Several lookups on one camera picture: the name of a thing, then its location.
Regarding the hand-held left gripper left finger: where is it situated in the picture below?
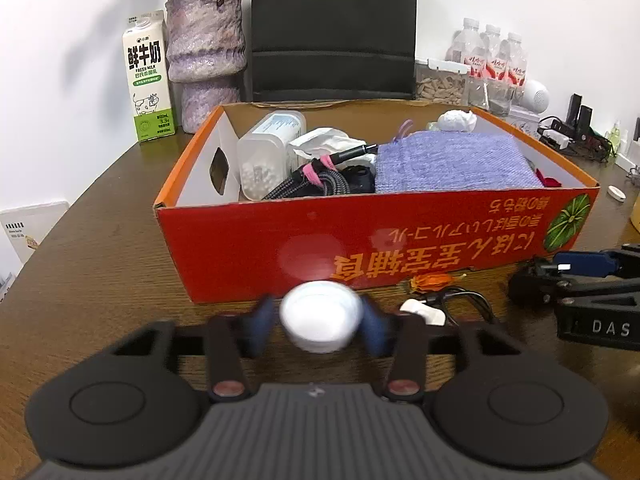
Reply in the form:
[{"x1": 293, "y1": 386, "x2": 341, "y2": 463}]
[{"x1": 107, "y1": 296, "x2": 276, "y2": 403}]

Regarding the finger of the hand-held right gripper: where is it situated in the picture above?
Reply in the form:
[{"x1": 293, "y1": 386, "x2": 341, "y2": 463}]
[
  {"x1": 552, "y1": 244, "x2": 640, "y2": 278},
  {"x1": 509, "y1": 258, "x2": 640, "y2": 306}
]

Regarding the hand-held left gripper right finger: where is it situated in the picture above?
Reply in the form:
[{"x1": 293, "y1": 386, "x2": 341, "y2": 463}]
[{"x1": 360, "y1": 295, "x2": 521, "y2": 403}]

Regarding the small white jar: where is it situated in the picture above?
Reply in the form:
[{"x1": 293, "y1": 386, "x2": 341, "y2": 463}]
[{"x1": 279, "y1": 281, "x2": 363, "y2": 353}]

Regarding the red cardboard box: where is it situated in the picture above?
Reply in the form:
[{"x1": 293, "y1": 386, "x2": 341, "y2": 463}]
[{"x1": 152, "y1": 100, "x2": 601, "y2": 305}]

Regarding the purple woven pouch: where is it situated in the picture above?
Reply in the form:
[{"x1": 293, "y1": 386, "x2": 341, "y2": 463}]
[{"x1": 374, "y1": 120, "x2": 545, "y2": 195}]

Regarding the black zip pouch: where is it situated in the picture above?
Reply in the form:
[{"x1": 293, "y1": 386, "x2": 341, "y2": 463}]
[{"x1": 345, "y1": 162, "x2": 377, "y2": 194}]

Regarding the black braided cable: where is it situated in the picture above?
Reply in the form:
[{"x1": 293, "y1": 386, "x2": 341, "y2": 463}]
[{"x1": 260, "y1": 142, "x2": 380, "y2": 200}]

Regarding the clear bead container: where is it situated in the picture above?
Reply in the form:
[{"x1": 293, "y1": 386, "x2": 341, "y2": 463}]
[{"x1": 236, "y1": 111, "x2": 307, "y2": 202}]

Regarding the white paper ball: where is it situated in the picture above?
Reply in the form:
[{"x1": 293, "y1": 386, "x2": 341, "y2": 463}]
[{"x1": 437, "y1": 109, "x2": 477, "y2": 133}]

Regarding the white tissue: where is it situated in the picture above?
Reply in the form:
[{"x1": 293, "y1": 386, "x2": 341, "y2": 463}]
[{"x1": 287, "y1": 127, "x2": 368, "y2": 166}]

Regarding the white plug adapter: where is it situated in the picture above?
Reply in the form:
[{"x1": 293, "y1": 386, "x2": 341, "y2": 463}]
[{"x1": 400, "y1": 299, "x2": 446, "y2": 325}]

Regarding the orange dried flower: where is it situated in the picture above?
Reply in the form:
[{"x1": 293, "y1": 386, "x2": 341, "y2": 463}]
[{"x1": 410, "y1": 272, "x2": 466, "y2": 295}]

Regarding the black dock stand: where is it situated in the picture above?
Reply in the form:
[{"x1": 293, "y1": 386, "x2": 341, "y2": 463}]
[{"x1": 566, "y1": 93, "x2": 594, "y2": 136}]

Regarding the white tin box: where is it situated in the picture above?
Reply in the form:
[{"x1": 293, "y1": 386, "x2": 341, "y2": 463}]
[{"x1": 507, "y1": 106, "x2": 542, "y2": 136}]

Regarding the white round speaker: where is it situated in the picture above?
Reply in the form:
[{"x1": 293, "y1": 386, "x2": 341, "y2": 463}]
[{"x1": 520, "y1": 80, "x2": 549, "y2": 111}]

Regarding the clear drinking glass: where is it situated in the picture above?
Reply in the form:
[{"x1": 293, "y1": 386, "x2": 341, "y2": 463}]
[{"x1": 465, "y1": 77, "x2": 518, "y2": 118}]

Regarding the plastic water bottle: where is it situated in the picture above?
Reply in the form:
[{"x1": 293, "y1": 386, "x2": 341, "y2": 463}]
[
  {"x1": 500, "y1": 32, "x2": 528, "y2": 87},
  {"x1": 446, "y1": 17, "x2": 483, "y2": 66},
  {"x1": 480, "y1": 24, "x2": 503, "y2": 81}
]

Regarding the clear seed container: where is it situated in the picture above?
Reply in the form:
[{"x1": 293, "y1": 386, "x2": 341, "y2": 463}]
[{"x1": 414, "y1": 57, "x2": 471, "y2": 106}]

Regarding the white booklet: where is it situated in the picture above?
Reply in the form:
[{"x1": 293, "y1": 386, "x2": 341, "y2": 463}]
[{"x1": 0, "y1": 201, "x2": 71, "y2": 266}]

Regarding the white green milk carton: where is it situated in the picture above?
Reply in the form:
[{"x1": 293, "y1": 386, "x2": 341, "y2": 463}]
[{"x1": 122, "y1": 9, "x2": 176, "y2": 143}]

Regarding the purple ceramic vase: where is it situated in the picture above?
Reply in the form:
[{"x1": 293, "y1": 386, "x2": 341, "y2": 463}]
[{"x1": 165, "y1": 0, "x2": 248, "y2": 134}]

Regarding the black paper bag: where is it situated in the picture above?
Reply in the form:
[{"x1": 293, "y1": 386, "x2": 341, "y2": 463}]
[{"x1": 250, "y1": 0, "x2": 418, "y2": 102}]

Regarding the thin black cable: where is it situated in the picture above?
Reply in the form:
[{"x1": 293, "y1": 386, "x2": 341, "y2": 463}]
[{"x1": 425, "y1": 285, "x2": 501, "y2": 326}]

